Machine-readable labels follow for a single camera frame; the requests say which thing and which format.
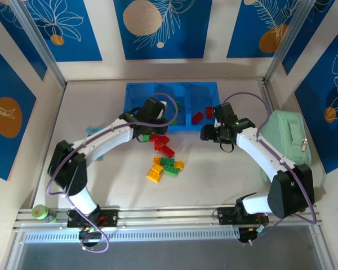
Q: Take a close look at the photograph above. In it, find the blue three-compartment plastic bin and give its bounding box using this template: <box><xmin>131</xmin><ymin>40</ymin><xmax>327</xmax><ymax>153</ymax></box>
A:
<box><xmin>123</xmin><ymin>81</ymin><xmax>223</xmax><ymax>133</ymax></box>

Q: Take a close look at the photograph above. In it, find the tall yellow lego brick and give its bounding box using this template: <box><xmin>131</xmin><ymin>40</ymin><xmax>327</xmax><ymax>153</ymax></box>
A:
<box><xmin>145</xmin><ymin>164</ymin><xmax>164</xmax><ymax>185</ymax></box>

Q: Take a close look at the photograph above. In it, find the mint green zip pouch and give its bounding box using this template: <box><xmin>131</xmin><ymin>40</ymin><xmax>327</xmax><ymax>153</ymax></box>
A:
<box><xmin>257</xmin><ymin>109</ymin><xmax>313</xmax><ymax>183</ymax></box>

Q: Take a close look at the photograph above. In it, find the green tape roll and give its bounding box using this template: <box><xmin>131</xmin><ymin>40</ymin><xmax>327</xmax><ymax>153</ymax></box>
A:
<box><xmin>31</xmin><ymin>204</ymin><xmax>58</xmax><ymax>224</ymax></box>

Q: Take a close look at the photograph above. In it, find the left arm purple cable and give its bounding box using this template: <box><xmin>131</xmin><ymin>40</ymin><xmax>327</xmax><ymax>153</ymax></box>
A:
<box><xmin>46</xmin><ymin>92</ymin><xmax>178</xmax><ymax>255</ymax></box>

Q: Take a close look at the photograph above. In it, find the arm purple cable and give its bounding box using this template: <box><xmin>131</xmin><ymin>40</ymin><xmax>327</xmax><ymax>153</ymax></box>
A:
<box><xmin>46</xmin><ymin>92</ymin><xmax>178</xmax><ymax>255</ymax></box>
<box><xmin>222</xmin><ymin>92</ymin><xmax>318</xmax><ymax>245</ymax></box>

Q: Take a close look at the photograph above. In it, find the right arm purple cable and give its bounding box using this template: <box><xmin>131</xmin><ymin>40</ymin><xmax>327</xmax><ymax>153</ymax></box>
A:
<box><xmin>222</xmin><ymin>92</ymin><xmax>318</xmax><ymax>245</ymax></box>

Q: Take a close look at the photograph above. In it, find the blue leaf-print wall panel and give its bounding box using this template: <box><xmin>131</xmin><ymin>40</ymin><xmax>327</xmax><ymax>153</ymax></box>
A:
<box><xmin>294</xmin><ymin>28</ymin><xmax>338</xmax><ymax>174</ymax></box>
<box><xmin>24</xmin><ymin>0</ymin><xmax>103</xmax><ymax>62</ymax></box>
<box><xmin>0</xmin><ymin>40</ymin><xmax>37</xmax><ymax>181</ymax></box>
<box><xmin>0</xmin><ymin>5</ymin><xmax>47</xmax><ymax>81</ymax></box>
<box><xmin>281</xmin><ymin>0</ymin><xmax>337</xmax><ymax>75</ymax></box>
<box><xmin>226</xmin><ymin>0</ymin><xmax>304</xmax><ymax>59</ymax></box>
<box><xmin>113</xmin><ymin>0</ymin><xmax>214</xmax><ymax>60</ymax></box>

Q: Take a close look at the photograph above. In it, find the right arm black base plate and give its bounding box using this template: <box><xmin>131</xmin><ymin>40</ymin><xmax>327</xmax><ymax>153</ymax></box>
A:
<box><xmin>217</xmin><ymin>207</ymin><xmax>270</xmax><ymax>226</ymax></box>

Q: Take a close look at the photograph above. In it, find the aluminium mounting rail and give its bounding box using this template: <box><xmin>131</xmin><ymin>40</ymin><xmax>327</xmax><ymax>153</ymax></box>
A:
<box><xmin>12</xmin><ymin>205</ymin><xmax>326</xmax><ymax>233</ymax></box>

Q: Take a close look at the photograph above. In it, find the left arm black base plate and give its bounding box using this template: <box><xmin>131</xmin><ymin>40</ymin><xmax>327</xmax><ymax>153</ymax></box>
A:
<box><xmin>66</xmin><ymin>209</ymin><xmax>119</xmax><ymax>228</ymax></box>

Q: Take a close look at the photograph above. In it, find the aluminium frame post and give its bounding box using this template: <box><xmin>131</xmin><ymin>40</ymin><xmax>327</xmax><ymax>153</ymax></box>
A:
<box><xmin>261</xmin><ymin>0</ymin><xmax>319</xmax><ymax>84</ymax></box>
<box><xmin>8</xmin><ymin>0</ymin><xmax>68</xmax><ymax>89</ymax></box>

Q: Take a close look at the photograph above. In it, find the slotted grey cable duct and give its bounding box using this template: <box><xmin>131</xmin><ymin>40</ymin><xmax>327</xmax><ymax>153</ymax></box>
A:
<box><xmin>24</xmin><ymin>228</ymin><xmax>241</xmax><ymax>242</ymax></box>

